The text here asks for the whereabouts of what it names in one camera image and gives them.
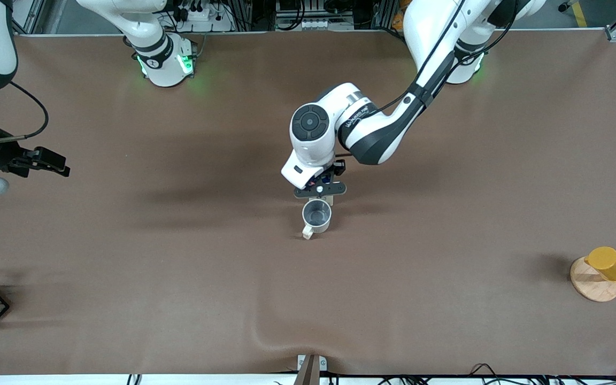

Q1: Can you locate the blue milk carton green cap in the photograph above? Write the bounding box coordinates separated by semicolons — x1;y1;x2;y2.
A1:
313;169;336;207

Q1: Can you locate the beige mug with handle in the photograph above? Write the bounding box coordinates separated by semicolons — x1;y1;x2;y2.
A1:
301;199;333;240

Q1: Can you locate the round wooden cup stand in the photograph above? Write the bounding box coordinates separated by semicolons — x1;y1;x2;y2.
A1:
570;256;616;303

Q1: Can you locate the yellow plastic cup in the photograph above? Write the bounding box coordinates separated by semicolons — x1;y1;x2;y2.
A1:
584;246;616;282

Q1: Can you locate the bag of orange snacks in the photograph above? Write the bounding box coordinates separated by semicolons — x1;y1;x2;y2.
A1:
392;0;411;30

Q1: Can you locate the white power strip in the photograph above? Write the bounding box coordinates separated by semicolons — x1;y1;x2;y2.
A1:
172;5;234;32

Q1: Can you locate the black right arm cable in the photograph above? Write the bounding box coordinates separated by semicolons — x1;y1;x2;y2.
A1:
0;80;50;143

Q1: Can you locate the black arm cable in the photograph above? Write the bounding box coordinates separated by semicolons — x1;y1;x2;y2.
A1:
0;80;50;143
335;0;517;158

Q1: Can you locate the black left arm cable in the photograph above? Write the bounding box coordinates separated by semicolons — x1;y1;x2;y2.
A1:
335;0;517;158

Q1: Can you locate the metal table edge bracket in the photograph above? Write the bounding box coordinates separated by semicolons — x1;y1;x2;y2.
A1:
296;354;328;385

